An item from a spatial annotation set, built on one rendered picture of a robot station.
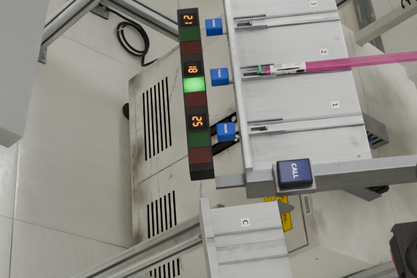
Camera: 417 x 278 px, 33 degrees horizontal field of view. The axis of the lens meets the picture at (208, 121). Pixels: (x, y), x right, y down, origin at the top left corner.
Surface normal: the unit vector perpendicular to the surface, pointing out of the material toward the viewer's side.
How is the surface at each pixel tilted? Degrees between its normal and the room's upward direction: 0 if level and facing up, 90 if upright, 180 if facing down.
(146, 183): 90
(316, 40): 48
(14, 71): 0
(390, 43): 90
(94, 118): 0
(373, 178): 90
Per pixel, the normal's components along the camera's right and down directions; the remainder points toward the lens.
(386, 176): 0.08, 0.85
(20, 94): 0.70, -0.42
